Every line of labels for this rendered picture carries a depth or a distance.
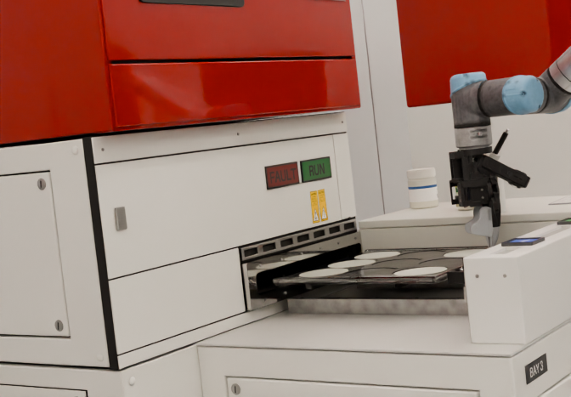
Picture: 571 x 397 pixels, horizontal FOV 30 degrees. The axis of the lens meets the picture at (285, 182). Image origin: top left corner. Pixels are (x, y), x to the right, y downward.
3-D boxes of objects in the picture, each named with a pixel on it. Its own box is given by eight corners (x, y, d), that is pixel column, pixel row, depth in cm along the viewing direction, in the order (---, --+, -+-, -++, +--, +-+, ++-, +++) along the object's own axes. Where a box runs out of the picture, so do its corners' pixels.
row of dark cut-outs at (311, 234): (240, 260, 211) (238, 248, 211) (354, 229, 247) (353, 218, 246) (242, 260, 210) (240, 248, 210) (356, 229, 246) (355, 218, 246)
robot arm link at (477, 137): (483, 125, 224) (497, 124, 216) (485, 147, 224) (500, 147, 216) (449, 129, 223) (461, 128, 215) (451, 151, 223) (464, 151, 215)
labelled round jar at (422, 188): (404, 209, 262) (401, 171, 262) (418, 206, 268) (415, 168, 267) (431, 208, 258) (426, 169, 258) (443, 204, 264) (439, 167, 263)
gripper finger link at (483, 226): (470, 252, 220) (465, 207, 220) (497, 248, 221) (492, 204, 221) (475, 253, 217) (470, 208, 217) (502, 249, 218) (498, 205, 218)
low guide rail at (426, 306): (288, 313, 218) (286, 298, 218) (294, 311, 220) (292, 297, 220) (518, 316, 190) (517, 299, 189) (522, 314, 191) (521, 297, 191)
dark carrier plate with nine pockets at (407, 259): (279, 280, 214) (279, 278, 213) (367, 253, 242) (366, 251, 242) (433, 280, 194) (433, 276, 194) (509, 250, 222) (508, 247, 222)
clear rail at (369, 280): (271, 285, 213) (270, 278, 213) (275, 284, 214) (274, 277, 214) (438, 284, 191) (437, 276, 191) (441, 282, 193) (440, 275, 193)
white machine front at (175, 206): (110, 369, 183) (81, 137, 181) (354, 282, 249) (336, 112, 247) (122, 370, 181) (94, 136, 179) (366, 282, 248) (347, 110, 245)
